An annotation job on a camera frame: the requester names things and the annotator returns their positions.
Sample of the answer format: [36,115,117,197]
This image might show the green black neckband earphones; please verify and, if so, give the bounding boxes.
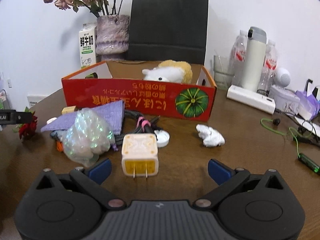
[260,117,320,175]

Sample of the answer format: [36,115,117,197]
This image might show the black cable bundle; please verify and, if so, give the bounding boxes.
[113,109,161,146]

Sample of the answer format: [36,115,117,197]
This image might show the white thermos bottle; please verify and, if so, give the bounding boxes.
[240,27,267,92]

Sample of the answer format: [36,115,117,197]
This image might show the white power bank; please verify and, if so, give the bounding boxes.
[227,85,276,114]

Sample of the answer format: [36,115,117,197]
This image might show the red artificial rose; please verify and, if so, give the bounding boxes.
[12,107,37,140]

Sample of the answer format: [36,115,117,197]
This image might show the purple tissue pack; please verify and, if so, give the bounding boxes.
[295,90,319,121]

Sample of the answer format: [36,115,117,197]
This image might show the left plastic water bottle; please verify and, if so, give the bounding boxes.
[229,30,247,86]

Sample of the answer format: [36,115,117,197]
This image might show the white tissue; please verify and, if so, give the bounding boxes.
[196,124,225,147]

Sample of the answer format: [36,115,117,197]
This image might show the red pumpkin cardboard box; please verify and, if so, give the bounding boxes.
[61,61,217,121]

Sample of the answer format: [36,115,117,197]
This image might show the purple ceramic vase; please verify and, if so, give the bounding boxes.
[96,15,130,61]

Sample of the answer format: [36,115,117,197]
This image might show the clear drinking glass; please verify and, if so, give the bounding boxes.
[213,55,234,90]

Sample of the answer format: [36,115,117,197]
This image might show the right plastic water bottle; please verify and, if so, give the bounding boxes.
[257,40,278,95]

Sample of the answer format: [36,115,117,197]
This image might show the purple knitted pouch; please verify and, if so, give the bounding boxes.
[41,100,125,135]

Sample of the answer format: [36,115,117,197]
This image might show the iridescent plastic bag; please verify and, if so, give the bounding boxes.
[62,110,118,167]

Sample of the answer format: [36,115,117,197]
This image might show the white round speaker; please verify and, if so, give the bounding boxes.
[273,68,291,87]

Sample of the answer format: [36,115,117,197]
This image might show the cream yellow plug adapter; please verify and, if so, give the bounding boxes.
[121,133,159,178]

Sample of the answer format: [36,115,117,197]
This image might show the plastic water bottle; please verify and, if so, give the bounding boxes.
[229,30,247,86]
[257,40,278,95]

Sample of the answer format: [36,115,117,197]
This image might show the white round lid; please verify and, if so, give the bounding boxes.
[154,129,170,148]

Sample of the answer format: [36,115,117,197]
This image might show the white and yellow plush sheep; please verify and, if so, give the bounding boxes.
[142,60,193,84]

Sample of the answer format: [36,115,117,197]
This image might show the white green milk carton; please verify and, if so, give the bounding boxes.
[79,23,97,68]

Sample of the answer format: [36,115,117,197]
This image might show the black paper shopping bag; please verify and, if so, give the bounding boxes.
[126,0,209,64]

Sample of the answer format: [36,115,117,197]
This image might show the small wooden block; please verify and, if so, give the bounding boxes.
[61,106,77,115]

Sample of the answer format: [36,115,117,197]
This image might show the white round tin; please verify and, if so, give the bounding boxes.
[269,85,300,115]

